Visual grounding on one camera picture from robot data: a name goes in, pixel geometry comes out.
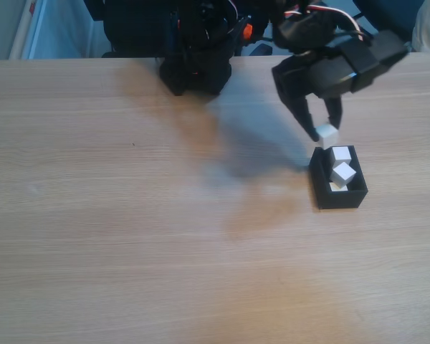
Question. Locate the orange clamp knob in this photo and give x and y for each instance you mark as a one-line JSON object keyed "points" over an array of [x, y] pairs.
{"points": [[248, 31]]}

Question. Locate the black camera box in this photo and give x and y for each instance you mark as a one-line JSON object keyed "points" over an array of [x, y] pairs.
{"points": [[380, 53]]}

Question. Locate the white wooden block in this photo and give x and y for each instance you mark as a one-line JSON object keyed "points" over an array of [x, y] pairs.
{"points": [[334, 187], [327, 136], [343, 174]]}

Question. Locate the dark blue office chair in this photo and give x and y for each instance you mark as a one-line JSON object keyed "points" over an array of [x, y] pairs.
{"points": [[390, 14]]}

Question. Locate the white board panel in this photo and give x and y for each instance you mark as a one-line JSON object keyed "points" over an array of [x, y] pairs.
{"points": [[28, 28]]}

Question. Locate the white block with diagonal line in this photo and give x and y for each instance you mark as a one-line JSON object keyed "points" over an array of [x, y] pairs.
{"points": [[340, 154]]}

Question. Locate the black open box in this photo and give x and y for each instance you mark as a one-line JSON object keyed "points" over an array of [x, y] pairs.
{"points": [[344, 200]]}

